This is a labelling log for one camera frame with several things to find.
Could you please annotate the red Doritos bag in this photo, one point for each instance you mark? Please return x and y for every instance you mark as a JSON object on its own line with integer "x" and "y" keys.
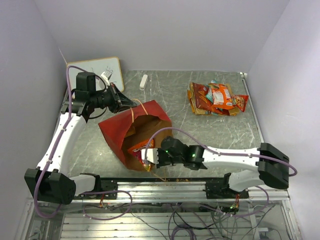
{"x": 199, "y": 92}

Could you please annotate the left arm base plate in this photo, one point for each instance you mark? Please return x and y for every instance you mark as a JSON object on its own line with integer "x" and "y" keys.
{"x": 107, "y": 185}

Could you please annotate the small whiteboard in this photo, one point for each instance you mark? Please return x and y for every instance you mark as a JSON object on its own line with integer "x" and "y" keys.
{"x": 100, "y": 65}

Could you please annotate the Fox's fruit candy bag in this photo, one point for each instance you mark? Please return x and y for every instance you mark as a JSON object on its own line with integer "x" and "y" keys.
{"x": 136, "y": 151}

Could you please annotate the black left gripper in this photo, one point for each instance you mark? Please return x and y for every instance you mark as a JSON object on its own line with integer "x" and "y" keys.
{"x": 119, "y": 100}

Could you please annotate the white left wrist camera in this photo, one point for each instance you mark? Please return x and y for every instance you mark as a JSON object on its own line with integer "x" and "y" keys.
{"x": 106, "y": 76}

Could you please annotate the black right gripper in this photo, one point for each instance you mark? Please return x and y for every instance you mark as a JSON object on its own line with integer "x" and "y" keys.
{"x": 160, "y": 163}

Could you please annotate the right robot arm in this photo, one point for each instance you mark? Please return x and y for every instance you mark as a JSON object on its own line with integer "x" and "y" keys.
{"x": 265, "y": 165}

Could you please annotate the gold foil snack packet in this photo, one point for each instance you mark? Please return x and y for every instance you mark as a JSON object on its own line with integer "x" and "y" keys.
{"x": 217, "y": 111}

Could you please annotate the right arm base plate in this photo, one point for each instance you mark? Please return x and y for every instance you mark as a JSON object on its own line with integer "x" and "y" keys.
{"x": 216, "y": 189}

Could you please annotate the aluminium rail frame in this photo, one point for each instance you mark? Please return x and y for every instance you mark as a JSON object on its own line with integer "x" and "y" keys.
{"x": 171, "y": 203}

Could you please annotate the teal snack packet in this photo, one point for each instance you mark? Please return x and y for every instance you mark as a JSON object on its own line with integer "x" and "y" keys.
{"x": 210, "y": 96}

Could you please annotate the red rice cracker mix bag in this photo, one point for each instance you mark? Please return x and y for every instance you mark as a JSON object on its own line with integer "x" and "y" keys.
{"x": 240, "y": 101}

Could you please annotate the colourful striped snack packet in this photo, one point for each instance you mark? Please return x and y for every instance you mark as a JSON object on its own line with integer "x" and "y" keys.
{"x": 221, "y": 96}

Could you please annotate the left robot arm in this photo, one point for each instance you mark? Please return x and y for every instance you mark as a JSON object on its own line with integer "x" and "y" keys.
{"x": 48, "y": 182}

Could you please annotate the red paper bag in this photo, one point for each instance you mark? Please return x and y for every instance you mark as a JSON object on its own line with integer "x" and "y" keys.
{"x": 131, "y": 127}

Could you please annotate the white marker eraser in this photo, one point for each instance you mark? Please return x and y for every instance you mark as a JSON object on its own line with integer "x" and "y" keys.
{"x": 143, "y": 82}

